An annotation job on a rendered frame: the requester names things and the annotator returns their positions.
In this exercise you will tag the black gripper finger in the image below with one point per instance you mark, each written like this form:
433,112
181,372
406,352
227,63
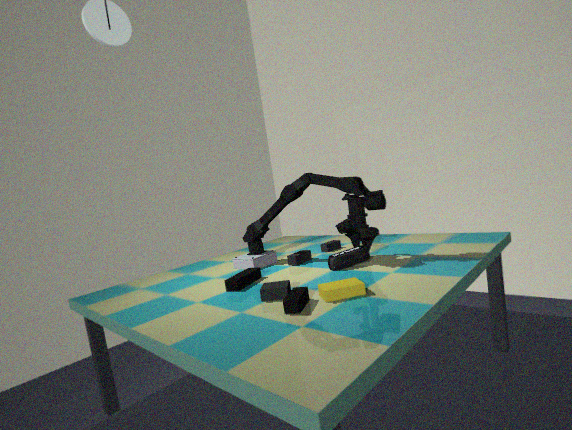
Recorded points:
354,239
367,243

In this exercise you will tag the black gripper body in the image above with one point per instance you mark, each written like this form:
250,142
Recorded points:
362,229

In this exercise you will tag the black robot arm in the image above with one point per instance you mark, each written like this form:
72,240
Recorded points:
374,200

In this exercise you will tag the yellow rectangular block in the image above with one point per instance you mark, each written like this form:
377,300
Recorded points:
341,289

